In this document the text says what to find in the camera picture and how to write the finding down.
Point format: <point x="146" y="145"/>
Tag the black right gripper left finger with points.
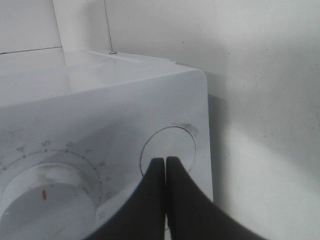
<point x="142" y="217"/>

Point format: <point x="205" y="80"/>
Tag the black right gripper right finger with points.
<point x="193" y="216"/>

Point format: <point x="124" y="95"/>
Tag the round white door button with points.
<point x="170" y="141"/>

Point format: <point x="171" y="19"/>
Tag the white microwave knob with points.
<point x="50" y="201"/>

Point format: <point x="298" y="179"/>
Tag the white microwave oven body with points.
<point x="94" y="111"/>

